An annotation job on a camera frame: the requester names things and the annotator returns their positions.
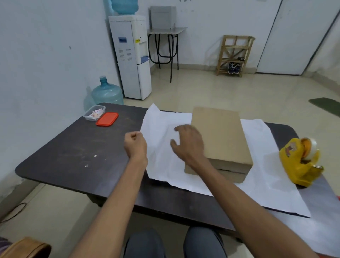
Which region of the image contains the person's left hand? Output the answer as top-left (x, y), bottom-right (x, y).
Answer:
top-left (124, 131), bottom-right (148, 161)

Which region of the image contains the person's right hand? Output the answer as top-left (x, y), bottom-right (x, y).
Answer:
top-left (170, 124), bottom-right (207, 167)

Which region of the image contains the person's right forearm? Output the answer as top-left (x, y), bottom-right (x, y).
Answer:
top-left (189, 159), bottom-right (320, 258)

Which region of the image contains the person's left forearm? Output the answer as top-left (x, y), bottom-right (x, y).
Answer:
top-left (69, 157), bottom-right (149, 258)

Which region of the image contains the white wrapping paper sheet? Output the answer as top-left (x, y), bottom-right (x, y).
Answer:
top-left (140, 103), bottom-right (311, 218)

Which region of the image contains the red plastic lid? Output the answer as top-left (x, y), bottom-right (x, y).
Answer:
top-left (96, 112), bottom-right (119, 127)

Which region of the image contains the clear plastic container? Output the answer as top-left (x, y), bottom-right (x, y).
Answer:
top-left (83, 105), bottom-right (106, 122)

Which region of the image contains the brown cardboard box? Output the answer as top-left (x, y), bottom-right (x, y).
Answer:
top-left (184, 106), bottom-right (253, 183)

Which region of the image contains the blue water jug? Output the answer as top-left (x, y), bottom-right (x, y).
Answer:
top-left (92, 76), bottom-right (124, 105)

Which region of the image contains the white water dispenser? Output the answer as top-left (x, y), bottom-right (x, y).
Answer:
top-left (108, 15), bottom-right (152, 100)

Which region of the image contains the person's right leg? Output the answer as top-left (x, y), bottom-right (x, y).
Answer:
top-left (183, 227), bottom-right (228, 258)

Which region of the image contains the person's leg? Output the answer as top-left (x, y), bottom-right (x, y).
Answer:
top-left (123, 230), bottom-right (167, 258)
top-left (183, 227), bottom-right (228, 258)

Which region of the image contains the person's left leg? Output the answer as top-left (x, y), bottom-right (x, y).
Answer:
top-left (123, 230), bottom-right (167, 258)

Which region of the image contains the wooden shoe rack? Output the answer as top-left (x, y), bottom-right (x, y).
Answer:
top-left (216, 35), bottom-right (256, 78)

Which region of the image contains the small black-legged side table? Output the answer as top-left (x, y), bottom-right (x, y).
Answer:
top-left (147, 27), bottom-right (188, 83)

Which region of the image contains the yellow tape dispenser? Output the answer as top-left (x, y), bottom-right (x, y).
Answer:
top-left (279, 138), bottom-right (324, 188)

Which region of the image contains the grey box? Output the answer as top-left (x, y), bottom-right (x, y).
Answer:
top-left (150, 6), bottom-right (177, 30)

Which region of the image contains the blue water bottle on dispenser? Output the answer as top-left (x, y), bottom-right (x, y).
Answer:
top-left (110, 0), bottom-right (140, 16)

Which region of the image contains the clear adhesive tape roll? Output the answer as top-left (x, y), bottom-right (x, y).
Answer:
top-left (300, 137), bottom-right (320, 161)

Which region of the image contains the brown leather bag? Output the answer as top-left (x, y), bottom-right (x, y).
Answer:
top-left (0, 237), bottom-right (52, 258)

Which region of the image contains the green floor mat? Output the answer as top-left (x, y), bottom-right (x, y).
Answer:
top-left (308, 97), bottom-right (340, 118)

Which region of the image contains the white door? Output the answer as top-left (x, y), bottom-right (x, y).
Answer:
top-left (256, 0), bottom-right (340, 76)

